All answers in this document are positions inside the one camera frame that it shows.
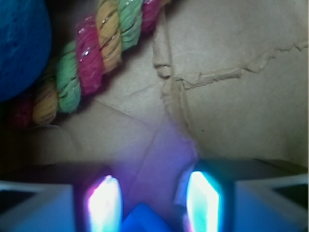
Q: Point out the blue ball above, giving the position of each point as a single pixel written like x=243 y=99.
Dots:
x=25 y=44

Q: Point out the multicolour twisted rope toy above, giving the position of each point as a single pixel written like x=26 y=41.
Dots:
x=100 y=40

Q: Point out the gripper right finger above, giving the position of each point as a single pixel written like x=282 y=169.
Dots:
x=249 y=195

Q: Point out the brown paper bag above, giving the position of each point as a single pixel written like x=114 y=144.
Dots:
x=220 y=79

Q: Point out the blue block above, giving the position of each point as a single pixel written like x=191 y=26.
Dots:
x=143 y=219

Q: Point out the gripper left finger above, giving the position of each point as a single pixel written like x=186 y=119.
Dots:
x=60 y=198

